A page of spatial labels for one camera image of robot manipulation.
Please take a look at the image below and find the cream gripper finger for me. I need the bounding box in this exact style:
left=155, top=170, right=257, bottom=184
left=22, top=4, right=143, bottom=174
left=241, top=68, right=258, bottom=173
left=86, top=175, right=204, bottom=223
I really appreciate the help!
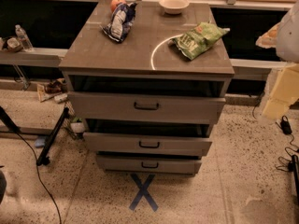
left=262, top=63, right=299, bottom=119

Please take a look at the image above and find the green jalapeno chip bag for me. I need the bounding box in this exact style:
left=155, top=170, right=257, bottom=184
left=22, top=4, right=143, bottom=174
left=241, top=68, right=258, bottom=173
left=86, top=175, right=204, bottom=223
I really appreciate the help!
left=171, top=22, right=230, bottom=61

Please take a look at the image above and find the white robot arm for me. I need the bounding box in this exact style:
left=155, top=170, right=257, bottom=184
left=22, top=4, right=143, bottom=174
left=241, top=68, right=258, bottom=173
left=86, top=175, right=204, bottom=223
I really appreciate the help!
left=262, top=1, right=299, bottom=119

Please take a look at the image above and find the blue chip bag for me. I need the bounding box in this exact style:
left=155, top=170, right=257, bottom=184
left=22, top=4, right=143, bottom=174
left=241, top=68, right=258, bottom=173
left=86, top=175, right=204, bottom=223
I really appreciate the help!
left=102, top=3, right=137, bottom=43

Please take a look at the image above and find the black power adapter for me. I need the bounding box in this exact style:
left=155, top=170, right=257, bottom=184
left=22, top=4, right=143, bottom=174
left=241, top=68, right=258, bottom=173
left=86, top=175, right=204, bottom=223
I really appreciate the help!
left=280, top=116, right=292, bottom=135

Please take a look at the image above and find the grey drawer cabinet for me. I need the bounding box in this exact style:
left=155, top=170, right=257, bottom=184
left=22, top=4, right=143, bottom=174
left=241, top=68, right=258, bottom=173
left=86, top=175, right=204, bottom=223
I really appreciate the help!
left=58, top=0, right=235, bottom=176

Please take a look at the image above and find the white bowl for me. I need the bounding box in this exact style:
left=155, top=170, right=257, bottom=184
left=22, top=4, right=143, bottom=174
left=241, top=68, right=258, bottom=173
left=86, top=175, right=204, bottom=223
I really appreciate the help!
left=159, top=0, right=190, bottom=15

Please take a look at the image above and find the top grey drawer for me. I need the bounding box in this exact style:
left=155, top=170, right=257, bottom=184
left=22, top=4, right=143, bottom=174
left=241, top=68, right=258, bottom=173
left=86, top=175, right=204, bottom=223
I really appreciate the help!
left=68, top=91, right=225, bottom=124

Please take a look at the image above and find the grey drawer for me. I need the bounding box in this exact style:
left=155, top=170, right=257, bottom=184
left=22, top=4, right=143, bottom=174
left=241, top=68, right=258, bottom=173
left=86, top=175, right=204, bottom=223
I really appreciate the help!
left=68, top=91, right=225, bottom=124
left=83, top=133, right=212, bottom=157
left=96, top=155, right=202, bottom=175

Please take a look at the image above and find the blue tape cross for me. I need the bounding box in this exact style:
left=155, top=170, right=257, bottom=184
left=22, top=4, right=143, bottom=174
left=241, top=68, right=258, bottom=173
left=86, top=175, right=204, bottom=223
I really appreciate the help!
left=129, top=174, right=158, bottom=212

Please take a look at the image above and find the bottom grey drawer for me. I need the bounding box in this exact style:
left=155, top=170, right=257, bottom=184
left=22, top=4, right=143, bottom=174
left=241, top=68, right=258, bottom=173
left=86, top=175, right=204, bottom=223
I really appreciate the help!
left=96, top=155, right=202, bottom=175

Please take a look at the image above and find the middle grey drawer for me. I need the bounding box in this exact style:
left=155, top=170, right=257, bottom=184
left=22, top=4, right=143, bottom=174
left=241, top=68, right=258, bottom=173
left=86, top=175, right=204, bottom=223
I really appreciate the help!
left=83, top=133, right=212, bottom=157

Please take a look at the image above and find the small white pot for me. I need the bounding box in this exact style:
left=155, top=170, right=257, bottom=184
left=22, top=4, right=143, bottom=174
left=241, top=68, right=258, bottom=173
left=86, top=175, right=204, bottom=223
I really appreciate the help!
left=70, top=119, right=85, bottom=133

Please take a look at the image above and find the floor clutter pile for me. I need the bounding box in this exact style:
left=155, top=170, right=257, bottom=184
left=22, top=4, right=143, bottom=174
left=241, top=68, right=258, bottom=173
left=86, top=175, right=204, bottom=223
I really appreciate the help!
left=36, top=78, right=67, bottom=103

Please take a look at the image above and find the black tripod leg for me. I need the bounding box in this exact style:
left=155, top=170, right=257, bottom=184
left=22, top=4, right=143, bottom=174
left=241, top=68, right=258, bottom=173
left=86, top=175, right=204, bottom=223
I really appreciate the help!
left=36, top=107, right=69, bottom=166

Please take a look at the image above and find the clear water bottle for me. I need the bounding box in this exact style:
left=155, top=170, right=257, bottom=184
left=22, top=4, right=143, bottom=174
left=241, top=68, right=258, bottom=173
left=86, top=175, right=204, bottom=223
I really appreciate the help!
left=15, top=24, right=34, bottom=52

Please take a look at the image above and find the tray with cup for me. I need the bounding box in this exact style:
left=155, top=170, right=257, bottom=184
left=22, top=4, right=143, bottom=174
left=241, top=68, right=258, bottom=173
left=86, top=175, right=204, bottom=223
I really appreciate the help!
left=0, top=36, right=22, bottom=52

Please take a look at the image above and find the black floor cable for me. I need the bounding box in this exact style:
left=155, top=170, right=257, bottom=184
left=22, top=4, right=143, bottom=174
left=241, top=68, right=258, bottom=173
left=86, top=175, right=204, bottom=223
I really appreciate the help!
left=0, top=105, right=64, bottom=224

